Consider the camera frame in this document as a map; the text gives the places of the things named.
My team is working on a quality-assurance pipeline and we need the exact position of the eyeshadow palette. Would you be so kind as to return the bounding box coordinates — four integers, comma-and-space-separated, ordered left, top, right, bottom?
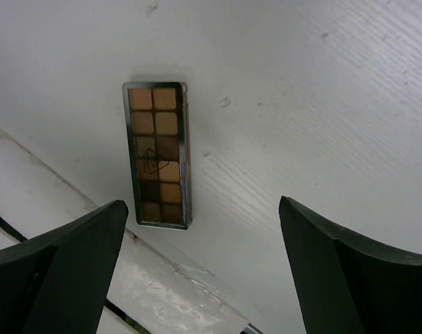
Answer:
122, 81, 193, 230

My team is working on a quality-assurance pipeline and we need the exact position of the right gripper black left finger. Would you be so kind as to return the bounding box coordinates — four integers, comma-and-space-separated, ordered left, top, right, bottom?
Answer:
0, 200, 129, 333

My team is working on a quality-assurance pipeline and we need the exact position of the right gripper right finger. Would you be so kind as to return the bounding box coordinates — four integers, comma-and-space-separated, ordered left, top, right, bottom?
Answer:
279, 197, 422, 333

